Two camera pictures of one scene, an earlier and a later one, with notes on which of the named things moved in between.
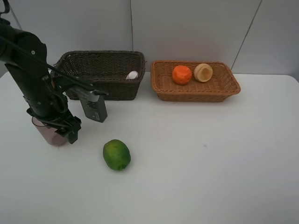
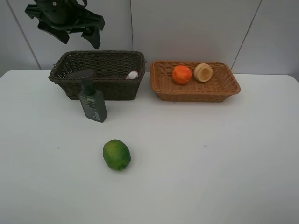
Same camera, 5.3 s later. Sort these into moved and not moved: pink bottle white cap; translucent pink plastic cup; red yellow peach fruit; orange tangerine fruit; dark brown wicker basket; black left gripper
Moved: translucent pink plastic cup; black left gripper
Not moved: pink bottle white cap; orange tangerine fruit; dark brown wicker basket; red yellow peach fruit
